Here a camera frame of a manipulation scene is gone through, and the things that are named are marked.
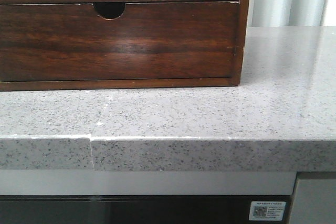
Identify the dark wooden drawer cabinet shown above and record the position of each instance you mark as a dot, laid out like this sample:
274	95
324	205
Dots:
112	10

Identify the white QR code sticker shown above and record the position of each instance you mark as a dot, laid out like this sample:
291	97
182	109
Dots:
267	210

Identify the white trim panel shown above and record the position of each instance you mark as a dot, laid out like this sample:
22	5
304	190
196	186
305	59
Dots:
100	183

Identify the grey cabinet door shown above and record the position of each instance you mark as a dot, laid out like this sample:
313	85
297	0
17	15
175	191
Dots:
313	201

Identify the black glass appliance front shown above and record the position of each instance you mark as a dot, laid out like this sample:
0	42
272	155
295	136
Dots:
134	209

